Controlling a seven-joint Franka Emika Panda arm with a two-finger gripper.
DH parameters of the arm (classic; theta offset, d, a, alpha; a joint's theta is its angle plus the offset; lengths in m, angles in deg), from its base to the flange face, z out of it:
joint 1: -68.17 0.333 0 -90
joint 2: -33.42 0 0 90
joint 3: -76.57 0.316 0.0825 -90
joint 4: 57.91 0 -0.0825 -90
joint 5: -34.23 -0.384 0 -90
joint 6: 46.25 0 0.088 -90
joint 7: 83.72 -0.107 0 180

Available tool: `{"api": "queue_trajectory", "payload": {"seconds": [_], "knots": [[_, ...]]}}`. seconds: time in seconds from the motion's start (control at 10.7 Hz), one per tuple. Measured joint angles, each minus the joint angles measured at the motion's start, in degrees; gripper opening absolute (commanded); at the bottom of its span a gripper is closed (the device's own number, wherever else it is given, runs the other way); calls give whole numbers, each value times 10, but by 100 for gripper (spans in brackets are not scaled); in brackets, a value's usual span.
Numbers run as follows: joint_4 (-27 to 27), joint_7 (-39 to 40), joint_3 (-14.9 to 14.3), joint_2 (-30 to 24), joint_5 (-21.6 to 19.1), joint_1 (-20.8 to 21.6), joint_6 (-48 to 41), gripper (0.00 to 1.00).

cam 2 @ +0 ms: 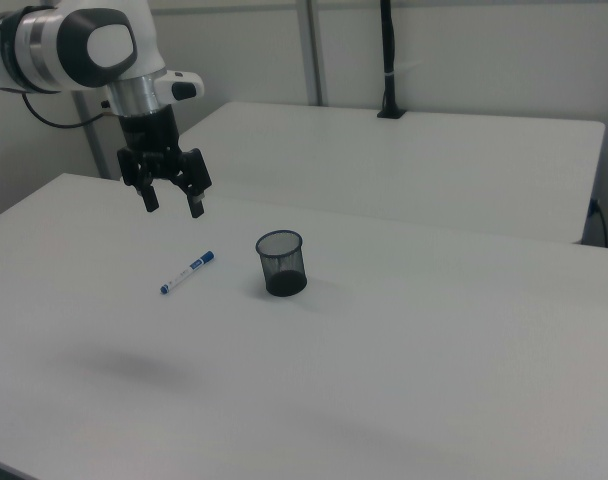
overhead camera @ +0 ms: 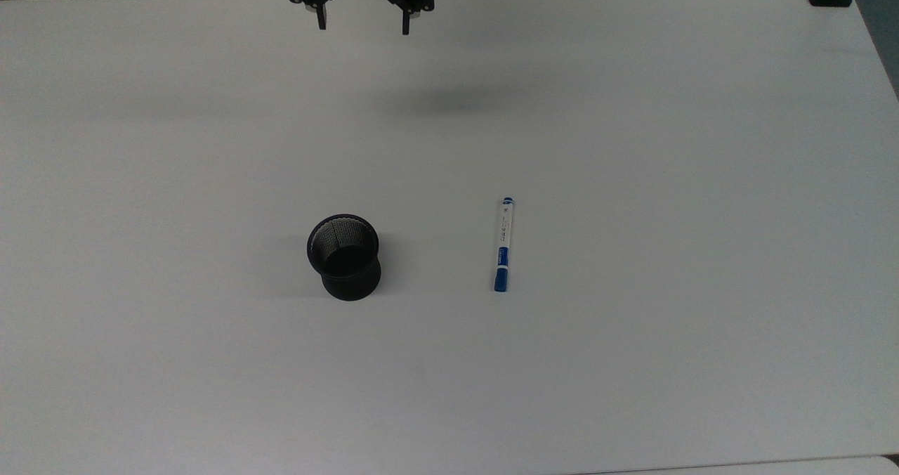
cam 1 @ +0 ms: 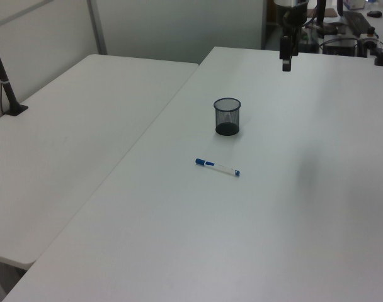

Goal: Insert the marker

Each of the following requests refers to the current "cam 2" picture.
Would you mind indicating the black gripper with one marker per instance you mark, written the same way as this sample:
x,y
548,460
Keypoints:
x,y
149,137

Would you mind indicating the blue and white marker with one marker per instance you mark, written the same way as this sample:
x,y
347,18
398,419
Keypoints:
x,y
186,272

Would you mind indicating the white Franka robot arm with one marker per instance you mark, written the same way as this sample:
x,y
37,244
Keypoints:
x,y
44,45

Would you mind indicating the black mesh pen cup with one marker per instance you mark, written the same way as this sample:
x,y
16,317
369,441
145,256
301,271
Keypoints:
x,y
284,282

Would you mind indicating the white side table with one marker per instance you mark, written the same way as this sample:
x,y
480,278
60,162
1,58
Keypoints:
x,y
384,165

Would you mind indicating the white zip tie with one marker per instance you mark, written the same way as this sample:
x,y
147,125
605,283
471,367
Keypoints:
x,y
390,75

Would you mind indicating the grey metal partition post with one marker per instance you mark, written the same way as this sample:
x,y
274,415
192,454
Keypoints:
x,y
97,150
312,50

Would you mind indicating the black camera pole with clamp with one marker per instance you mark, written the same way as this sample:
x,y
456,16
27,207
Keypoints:
x,y
388,50

